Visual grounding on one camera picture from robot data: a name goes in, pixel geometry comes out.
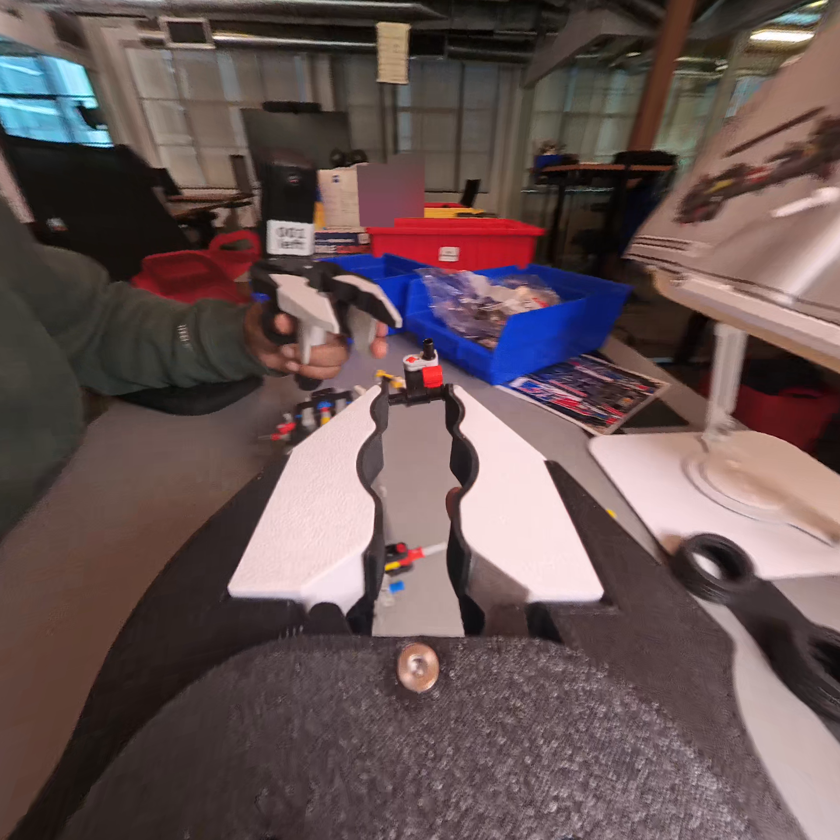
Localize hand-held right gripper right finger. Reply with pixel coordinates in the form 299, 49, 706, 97
445, 382, 606, 636

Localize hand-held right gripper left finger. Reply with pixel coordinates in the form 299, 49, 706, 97
227, 382, 391, 634

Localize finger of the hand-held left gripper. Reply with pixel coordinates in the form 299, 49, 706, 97
271, 272, 343, 337
333, 272, 405, 330

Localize small red grey lego assembly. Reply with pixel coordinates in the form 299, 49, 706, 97
387, 336, 455, 406

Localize grey lego car chassis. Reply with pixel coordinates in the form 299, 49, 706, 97
259, 369, 403, 455

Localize person's left forearm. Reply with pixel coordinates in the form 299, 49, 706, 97
0, 203, 280, 398

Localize pile of small lego pins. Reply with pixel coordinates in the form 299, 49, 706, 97
382, 540, 448, 599

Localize clear bags of lego parts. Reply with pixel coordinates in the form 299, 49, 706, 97
419, 267, 564, 350

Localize black lego tire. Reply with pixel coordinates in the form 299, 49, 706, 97
722, 577, 840, 723
668, 533, 757, 605

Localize lego instruction booklet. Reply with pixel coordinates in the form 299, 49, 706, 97
622, 0, 840, 324

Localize person's left hand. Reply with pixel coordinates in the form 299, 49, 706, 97
244, 305, 389, 383

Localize small blue plastic bin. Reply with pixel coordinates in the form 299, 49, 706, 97
320, 253, 431, 337

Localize white cardboard box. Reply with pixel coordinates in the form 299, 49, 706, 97
317, 166, 361, 231

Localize black monitor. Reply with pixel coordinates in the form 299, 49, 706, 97
240, 107, 353, 191

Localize grey flat board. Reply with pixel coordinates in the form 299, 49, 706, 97
356, 154, 427, 228

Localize red tote bag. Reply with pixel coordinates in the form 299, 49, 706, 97
130, 230, 265, 307

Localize red plastic bin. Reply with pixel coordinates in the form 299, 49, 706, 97
365, 218, 547, 271

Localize white book stand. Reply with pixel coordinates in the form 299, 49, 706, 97
587, 320, 840, 581

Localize printed instruction booklet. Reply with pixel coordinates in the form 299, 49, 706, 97
505, 354, 672, 436

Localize hanging paper sheet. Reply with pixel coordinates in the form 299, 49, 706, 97
375, 21, 412, 85

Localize large blue plastic bin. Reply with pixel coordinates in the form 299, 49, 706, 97
402, 262, 635, 388

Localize black office chair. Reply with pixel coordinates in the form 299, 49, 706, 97
0, 131, 194, 280

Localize potted plant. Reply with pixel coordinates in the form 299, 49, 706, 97
533, 140, 580, 173

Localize window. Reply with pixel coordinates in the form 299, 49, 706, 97
0, 56, 114, 147

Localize black desk with wooden top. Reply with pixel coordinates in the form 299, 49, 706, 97
525, 151, 678, 277

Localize red crate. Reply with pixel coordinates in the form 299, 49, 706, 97
718, 386, 840, 454

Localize person's green sweater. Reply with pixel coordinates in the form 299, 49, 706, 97
0, 308, 89, 536

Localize brown wooden post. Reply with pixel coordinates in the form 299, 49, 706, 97
629, 0, 698, 153

